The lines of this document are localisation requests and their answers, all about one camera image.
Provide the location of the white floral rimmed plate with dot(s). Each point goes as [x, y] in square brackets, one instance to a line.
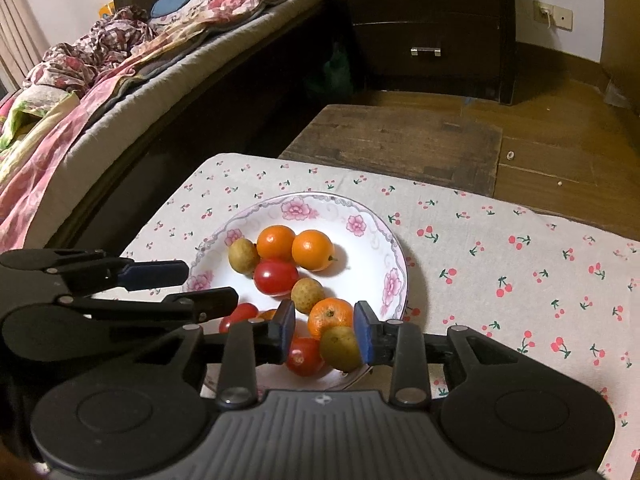
[360, 260]

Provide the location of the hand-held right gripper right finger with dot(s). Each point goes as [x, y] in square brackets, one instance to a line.
[362, 332]

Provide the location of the wall outlet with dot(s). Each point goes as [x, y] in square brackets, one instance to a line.
[555, 15]

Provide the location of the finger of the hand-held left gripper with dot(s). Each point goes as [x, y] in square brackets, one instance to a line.
[155, 274]
[215, 302]

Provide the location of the brown floor mat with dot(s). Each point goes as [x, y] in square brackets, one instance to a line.
[390, 145]

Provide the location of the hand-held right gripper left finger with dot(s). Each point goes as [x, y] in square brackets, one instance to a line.
[286, 327]

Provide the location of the dark wooden nightstand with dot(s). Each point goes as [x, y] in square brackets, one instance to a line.
[425, 25]

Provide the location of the brown longan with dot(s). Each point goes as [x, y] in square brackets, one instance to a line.
[243, 256]
[307, 295]
[340, 349]

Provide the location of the red tomato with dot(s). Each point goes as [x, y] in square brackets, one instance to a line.
[275, 277]
[240, 315]
[305, 357]

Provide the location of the dark bed frame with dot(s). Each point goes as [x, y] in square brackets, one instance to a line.
[165, 160]

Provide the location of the small orange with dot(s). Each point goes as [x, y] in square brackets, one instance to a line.
[276, 242]
[267, 314]
[312, 250]
[330, 317]

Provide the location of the green yellow quilt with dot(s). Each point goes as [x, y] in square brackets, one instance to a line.
[30, 110]

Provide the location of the yellow wooden wardrobe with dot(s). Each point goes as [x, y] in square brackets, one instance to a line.
[620, 20]

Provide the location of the bed with pink blankets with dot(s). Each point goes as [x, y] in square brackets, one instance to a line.
[200, 60]

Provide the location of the maroon floral cloth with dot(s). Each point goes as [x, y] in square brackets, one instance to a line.
[100, 40]

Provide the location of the cherry print tablecloth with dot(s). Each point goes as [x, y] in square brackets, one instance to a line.
[500, 270]

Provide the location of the beige curtain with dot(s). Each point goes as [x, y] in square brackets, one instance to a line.
[20, 35]

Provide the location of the bed with floral bedding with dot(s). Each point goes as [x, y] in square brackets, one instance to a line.
[45, 160]

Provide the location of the green plastic bag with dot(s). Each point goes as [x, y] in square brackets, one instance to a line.
[332, 67]

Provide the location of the clear plastic wrapper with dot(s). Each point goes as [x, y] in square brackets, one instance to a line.
[617, 92]

